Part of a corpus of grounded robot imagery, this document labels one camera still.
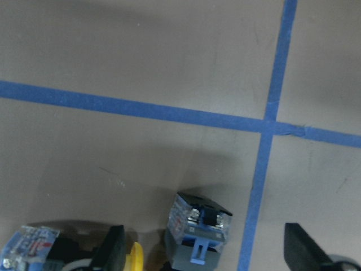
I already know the yellow push button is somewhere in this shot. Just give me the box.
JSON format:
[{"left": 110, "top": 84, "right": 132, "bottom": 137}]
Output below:
[
  {"left": 1, "top": 226, "right": 144, "bottom": 270},
  {"left": 161, "top": 191, "right": 233, "bottom": 271}
]

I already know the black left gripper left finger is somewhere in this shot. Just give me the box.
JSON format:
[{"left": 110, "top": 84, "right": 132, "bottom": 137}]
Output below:
[{"left": 90, "top": 225, "right": 126, "bottom": 271}]

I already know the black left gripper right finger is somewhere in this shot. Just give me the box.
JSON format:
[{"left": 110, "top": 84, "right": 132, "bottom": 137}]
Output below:
[{"left": 283, "top": 222, "right": 334, "bottom": 271}]

